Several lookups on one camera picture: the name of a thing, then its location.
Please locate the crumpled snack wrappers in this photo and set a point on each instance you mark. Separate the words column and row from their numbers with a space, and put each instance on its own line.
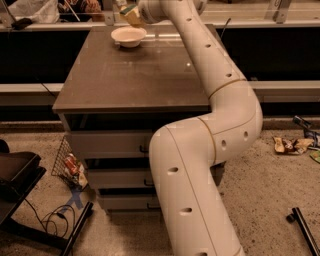
column 310, row 141

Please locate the wire mesh basket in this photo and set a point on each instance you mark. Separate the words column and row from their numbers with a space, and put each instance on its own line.
column 78, row 181

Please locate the black stand leg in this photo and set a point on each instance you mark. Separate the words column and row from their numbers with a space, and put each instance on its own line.
column 297, row 216

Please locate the top grey drawer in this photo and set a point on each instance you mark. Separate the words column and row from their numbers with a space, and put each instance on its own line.
column 137, row 143

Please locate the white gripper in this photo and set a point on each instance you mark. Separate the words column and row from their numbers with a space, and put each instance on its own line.
column 149, row 11

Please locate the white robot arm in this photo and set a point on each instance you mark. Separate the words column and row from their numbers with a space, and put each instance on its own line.
column 183, row 153

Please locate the red snack packet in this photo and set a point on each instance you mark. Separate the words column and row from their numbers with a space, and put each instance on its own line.
column 71, row 164

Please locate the middle grey drawer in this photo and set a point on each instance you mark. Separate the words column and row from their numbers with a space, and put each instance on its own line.
column 119, row 178

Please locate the white plastic bag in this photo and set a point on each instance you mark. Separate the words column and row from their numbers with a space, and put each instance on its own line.
column 38, row 11

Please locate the white paper bowl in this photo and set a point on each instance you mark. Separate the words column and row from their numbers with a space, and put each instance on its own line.
column 128, row 37

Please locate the grey drawer cabinet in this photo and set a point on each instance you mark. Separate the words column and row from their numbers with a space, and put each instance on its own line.
column 144, row 88

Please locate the green and yellow sponge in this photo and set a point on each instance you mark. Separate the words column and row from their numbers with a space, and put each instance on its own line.
column 126, row 9

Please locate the black device on ledge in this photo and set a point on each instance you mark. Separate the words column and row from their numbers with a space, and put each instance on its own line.
column 21, row 24

